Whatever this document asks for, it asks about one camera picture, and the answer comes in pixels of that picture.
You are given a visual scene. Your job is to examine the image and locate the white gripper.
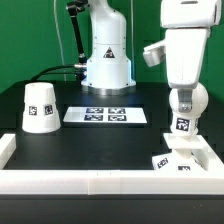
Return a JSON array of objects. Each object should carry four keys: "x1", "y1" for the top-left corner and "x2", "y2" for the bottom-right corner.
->
[{"x1": 165, "y1": 28, "x2": 210, "y2": 112}]

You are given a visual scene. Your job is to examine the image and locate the white lamp bulb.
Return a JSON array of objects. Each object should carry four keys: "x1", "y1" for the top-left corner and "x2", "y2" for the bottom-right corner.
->
[{"x1": 169, "y1": 83, "x2": 208, "y2": 136}]

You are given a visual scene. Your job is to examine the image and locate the white lamp base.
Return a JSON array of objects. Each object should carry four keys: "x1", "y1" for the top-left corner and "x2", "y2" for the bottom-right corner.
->
[{"x1": 152, "y1": 133, "x2": 206, "y2": 172}]

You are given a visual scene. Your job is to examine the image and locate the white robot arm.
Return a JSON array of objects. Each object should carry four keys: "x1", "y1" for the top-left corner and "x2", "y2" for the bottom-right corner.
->
[{"x1": 82, "y1": 0, "x2": 222, "y2": 113}]

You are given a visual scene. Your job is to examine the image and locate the white lamp shade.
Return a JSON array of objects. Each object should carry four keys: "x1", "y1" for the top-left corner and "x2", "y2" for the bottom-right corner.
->
[{"x1": 22, "y1": 82, "x2": 61, "y2": 133}]

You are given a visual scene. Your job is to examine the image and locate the white marker tag board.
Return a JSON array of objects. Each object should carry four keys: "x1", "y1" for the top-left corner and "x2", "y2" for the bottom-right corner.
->
[{"x1": 63, "y1": 107, "x2": 147, "y2": 124}]

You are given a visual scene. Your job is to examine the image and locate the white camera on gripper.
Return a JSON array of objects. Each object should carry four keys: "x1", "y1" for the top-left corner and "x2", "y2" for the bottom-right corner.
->
[{"x1": 143, "y1": 40, "x2": 166, "y2": 67}]

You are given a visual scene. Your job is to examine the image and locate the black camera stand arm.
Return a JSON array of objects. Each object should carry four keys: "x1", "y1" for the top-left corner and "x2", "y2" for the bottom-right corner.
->
[{"x1": 66, "y1": 0, "x2": 88, "y2": 70}]

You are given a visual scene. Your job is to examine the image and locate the black cable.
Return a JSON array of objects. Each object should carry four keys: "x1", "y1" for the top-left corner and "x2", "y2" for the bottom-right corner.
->
[{"x1": 30, "y1": 63, "x2": 88, "y2": 83}]

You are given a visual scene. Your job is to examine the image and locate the white thin cable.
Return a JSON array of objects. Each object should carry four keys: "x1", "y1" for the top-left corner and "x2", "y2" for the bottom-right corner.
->
[{"x1": 53, "y1": 0, "x2": 67, "y2": 82}]

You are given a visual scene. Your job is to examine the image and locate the white U-shaped frame wall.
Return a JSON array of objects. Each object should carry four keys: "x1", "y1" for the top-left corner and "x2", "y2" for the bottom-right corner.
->
[{"x1": 0, "y1": 134, "x2": 224, "y2": 195}]

